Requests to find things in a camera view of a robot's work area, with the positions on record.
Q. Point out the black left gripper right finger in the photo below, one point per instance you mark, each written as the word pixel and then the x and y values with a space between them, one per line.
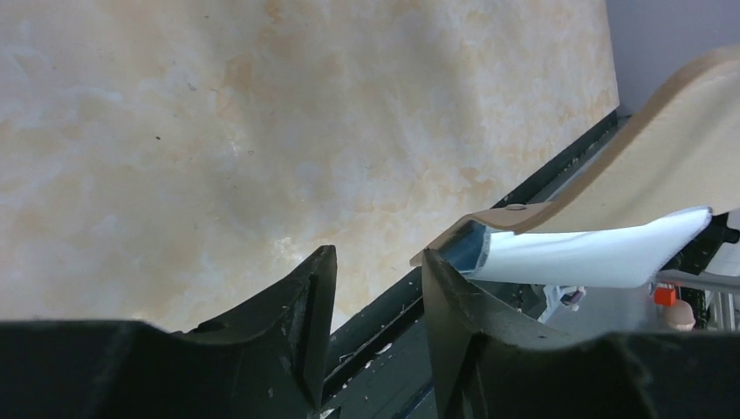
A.
pixel 529 370

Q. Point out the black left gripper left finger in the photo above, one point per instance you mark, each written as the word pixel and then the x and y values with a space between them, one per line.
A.
pixel 264 358

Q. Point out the beige leather card holder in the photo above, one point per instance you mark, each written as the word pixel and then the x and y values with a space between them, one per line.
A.
pixel 655 187

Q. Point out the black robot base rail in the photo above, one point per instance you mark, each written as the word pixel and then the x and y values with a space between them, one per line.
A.
pixel 408 354

